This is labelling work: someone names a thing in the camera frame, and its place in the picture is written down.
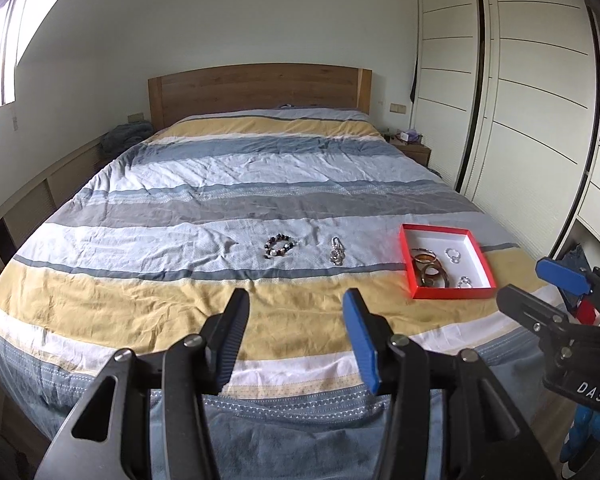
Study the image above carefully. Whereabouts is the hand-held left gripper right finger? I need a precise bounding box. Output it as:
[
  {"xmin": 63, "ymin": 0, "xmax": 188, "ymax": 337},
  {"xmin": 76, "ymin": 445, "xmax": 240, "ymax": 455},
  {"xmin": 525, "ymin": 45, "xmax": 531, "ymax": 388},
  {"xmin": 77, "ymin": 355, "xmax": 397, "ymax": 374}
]
[{"xmin": 342, "ymin": 288, "xmax": 561, "ymax": 480}]

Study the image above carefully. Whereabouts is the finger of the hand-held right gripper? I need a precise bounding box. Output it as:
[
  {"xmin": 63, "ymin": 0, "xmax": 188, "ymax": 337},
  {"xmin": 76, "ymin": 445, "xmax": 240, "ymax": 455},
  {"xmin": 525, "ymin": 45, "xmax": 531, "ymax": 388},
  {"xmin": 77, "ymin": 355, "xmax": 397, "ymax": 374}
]
[
  {"xmin": 496, "ymin": 283, "xmax": 577, "ymax": 347},
  {"xmin": 536, "ymin": 257, "xmax": 600, "ymax": 311}
]

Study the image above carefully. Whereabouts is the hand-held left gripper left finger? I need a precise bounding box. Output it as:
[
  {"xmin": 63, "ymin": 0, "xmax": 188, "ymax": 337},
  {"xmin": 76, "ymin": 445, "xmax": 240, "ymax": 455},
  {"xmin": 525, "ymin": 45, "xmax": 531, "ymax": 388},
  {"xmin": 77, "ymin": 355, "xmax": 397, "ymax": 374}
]
[{"xmin": 34, "ymin": 287, "xmax": 251, "ymax": 480}]

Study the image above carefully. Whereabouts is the red jewelry box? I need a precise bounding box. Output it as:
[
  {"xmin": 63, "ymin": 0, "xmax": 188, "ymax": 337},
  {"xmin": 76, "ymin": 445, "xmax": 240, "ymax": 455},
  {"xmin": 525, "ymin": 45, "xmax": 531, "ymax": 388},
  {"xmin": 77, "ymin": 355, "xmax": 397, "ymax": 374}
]
[{"xmin": 398, "ymin": 223, "xmax": 498, "ymax": 301}]

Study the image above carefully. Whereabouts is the brown horn bangle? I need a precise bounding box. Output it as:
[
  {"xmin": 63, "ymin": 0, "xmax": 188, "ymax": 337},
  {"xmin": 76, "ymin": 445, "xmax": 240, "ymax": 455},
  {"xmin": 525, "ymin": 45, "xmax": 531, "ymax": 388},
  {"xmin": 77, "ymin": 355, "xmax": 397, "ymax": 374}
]
[{"xmin": 420, "ymin": 263, "xmax": 452, "ymax": 290}]

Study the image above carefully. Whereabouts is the blue and red plastic item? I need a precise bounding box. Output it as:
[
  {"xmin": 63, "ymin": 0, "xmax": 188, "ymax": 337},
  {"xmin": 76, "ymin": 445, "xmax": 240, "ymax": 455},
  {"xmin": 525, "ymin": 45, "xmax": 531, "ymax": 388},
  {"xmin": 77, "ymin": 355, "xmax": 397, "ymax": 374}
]
[{"xmin": 560, "ymin": 305, "xmax": 600, "ymax": 466}]

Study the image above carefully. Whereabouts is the bed with striped duvet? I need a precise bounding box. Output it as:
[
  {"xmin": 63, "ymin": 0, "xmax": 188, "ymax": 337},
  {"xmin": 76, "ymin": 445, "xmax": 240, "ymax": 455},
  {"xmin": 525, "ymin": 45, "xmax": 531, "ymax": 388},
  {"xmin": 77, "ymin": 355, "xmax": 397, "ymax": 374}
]
[{"xmin": 0, "ymin": 107, "xmax": 572, "ymax": 480}]

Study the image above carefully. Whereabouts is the white wardrobe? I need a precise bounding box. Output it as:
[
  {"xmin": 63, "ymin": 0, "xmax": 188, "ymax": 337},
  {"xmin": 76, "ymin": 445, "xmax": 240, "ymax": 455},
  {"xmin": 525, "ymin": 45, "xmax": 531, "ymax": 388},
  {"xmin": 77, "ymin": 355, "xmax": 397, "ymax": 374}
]
[{"xmin": 410, "ymin": 0, "xmax": 600, "ymax": 288}]

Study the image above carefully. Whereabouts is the wooden nightstand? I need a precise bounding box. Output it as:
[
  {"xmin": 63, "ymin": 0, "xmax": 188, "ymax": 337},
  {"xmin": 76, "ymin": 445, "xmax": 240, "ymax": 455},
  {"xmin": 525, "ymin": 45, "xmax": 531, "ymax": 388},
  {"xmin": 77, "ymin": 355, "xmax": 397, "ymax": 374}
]
[{"xmin": 384, "ymin": 130, "xmax": 433, "ymax": 167}]

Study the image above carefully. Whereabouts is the grey folded blanket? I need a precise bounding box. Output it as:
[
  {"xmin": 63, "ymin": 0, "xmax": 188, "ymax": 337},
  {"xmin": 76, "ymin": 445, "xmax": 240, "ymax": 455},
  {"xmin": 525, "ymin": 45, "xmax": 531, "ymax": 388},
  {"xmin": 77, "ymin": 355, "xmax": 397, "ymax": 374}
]
[{"xmin": 99, "ymin": 120, "xmax": 154, "ymax": 157}]

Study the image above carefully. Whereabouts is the wooden headboard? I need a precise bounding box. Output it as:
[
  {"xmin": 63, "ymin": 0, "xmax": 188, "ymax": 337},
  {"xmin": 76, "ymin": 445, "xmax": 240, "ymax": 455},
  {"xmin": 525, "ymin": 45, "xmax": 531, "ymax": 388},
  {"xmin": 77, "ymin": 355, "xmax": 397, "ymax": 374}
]
[{"xmin": 147, "ymin": 63, "xmax": 373, "ymax": 132}]

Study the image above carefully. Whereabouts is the window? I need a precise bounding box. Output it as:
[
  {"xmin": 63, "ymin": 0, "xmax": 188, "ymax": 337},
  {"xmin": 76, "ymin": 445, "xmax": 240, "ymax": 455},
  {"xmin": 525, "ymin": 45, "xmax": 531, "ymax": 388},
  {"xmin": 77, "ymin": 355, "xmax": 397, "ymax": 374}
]
[{"xmin": 0, "ymin": 0, "xmax": 46, "ymax": 117}]

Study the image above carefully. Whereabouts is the dark beaded bracelet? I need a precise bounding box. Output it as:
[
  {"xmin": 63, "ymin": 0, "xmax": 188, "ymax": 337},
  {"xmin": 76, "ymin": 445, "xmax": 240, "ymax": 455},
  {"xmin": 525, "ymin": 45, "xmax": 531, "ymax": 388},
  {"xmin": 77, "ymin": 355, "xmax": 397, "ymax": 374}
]
[{"xmin": 262, "ymin": 233, "xmax": 298, "ymax": 260}]

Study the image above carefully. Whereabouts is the low beige wall cabinet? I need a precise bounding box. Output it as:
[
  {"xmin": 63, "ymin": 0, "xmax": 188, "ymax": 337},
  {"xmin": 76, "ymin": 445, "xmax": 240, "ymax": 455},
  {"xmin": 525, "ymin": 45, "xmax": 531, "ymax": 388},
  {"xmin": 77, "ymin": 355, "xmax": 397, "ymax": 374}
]
[{"xmin": 0, "ymin": 135, "xmax": 112, "ymax": 293}]

